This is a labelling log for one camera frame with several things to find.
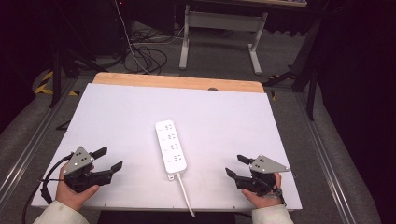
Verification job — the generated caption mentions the person's right hand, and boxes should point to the person's right hand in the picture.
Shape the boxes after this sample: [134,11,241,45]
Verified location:
[241,172,284,209]

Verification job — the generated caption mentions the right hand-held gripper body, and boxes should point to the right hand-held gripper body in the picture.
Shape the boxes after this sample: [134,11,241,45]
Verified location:
[235,154,290,197]

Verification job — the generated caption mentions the black wrist strap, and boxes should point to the black wrist strap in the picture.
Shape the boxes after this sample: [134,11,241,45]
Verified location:
[270,186,288,207]

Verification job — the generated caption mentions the white table board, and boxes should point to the white table board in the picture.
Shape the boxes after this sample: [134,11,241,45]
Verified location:
[31,82,304,212]

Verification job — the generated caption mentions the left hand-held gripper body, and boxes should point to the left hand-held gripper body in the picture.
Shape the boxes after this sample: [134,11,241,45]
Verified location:
[63,146,110,194]

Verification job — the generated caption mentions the white metal desk frame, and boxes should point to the white metal desk frame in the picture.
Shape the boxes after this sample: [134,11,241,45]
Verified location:
[178,4,269,76]

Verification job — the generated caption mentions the white power strip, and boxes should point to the white power strip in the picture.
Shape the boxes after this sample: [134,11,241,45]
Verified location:
[155,119,189,182]

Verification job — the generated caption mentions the white power strip cable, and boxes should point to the white power strip cable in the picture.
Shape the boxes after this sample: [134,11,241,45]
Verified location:
[175,173,197,218]

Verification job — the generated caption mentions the person's left hand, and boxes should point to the person's left hand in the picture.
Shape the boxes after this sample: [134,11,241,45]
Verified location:
[55,161,101,213]

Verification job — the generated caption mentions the aluminium floor rail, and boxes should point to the aluminium floor rail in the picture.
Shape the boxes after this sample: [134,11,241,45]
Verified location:
[0,78,78,202]
[294,92,358,224]

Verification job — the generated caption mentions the black metal stand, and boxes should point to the black metal stand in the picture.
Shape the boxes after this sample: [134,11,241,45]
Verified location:
[262,17,323,121]

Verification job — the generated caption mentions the thin white cable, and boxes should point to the thin white cable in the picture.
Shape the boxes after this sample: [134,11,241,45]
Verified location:
[113,0,151,75]

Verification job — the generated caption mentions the black tripod stand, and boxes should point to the black tripod stand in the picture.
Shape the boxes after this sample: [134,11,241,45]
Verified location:
[46,0,108,109]

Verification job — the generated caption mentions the yellow black floor tape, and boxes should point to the yellow black floor tape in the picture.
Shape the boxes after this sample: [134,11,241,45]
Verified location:
[34,70,79,97]

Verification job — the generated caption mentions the black floor cables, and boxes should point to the black floor cables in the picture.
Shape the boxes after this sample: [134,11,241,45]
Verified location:
[122,29,188,76]

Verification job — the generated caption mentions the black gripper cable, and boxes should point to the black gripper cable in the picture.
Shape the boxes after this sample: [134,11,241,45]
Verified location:
[21,153,75,224]

